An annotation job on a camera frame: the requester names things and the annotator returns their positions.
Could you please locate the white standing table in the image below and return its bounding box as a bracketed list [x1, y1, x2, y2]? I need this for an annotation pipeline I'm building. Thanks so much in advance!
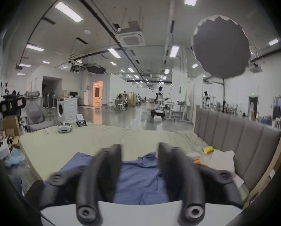
[163, 103, 187, 122]

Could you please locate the white washing machine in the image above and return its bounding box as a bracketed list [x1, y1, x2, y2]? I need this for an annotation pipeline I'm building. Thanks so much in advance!
[57, 98, 79, 124]

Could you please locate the round grey softbox lamp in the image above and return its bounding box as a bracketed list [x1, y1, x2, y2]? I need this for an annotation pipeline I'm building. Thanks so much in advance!
[191, 14, 252, 114]

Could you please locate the grey office chair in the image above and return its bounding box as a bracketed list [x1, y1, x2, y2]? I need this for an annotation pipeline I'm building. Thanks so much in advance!
[23, 91, 55, 132]

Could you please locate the white headset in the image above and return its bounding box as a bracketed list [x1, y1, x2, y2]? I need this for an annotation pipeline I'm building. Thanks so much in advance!
[58, 122, 73, 134]

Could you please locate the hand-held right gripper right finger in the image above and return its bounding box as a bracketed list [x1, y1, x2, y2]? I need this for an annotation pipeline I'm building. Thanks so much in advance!
[158, 142, 243, 225]

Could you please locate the grey padded headboard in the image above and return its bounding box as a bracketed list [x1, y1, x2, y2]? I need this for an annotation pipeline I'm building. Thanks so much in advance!
[193, 105, 281, 194]

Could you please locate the pale blue plastic bag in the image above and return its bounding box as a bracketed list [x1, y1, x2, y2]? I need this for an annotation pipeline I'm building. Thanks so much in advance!
[4, 147, 26, 168]

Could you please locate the bed with beige sheet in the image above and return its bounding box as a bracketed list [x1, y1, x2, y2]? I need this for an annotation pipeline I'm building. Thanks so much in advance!
[19, 123, 213, 181]

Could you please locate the black robot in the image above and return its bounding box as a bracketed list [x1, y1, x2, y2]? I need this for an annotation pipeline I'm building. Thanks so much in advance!
[150, 91, 166, 119]

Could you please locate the white cloth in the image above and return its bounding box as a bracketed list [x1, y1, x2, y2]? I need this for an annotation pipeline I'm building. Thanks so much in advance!
[209, 149, 236, 173]

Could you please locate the brown carton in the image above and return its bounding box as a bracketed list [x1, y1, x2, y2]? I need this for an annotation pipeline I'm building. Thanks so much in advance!
[2, 115, 21, 150]

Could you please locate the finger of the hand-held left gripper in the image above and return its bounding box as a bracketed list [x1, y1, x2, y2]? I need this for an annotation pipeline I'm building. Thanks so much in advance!
[0, 96, 26, 118]

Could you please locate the black and white bag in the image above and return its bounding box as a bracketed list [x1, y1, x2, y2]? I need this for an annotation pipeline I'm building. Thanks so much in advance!
[75, 114, 87, 127]

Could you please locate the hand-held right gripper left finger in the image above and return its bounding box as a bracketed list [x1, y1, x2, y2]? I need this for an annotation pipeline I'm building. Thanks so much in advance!
[39, 144, 122, 225]

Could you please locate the blue shirt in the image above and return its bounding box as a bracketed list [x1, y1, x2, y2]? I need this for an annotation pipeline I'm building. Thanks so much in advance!
[43, 152, 187, 205]

